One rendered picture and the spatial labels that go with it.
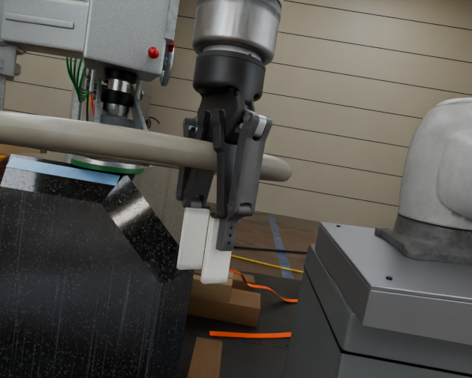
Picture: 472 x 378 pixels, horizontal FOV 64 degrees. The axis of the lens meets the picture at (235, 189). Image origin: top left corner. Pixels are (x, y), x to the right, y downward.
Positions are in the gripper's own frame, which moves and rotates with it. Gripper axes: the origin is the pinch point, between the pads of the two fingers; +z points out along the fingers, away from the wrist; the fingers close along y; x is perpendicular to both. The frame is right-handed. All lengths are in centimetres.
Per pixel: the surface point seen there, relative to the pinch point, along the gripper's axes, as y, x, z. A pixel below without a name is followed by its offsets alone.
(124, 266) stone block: 68, -19, 22
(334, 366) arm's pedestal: -1.7, -24.2, 17.2
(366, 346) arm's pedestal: -5.4, -25.5, 12.8
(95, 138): 1.9, 12.4, -9.6
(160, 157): -0.2, 6.7, -8.7
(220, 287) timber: 135, -105, 55
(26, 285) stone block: 86, 2, 31
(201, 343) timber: 98, -71, 66
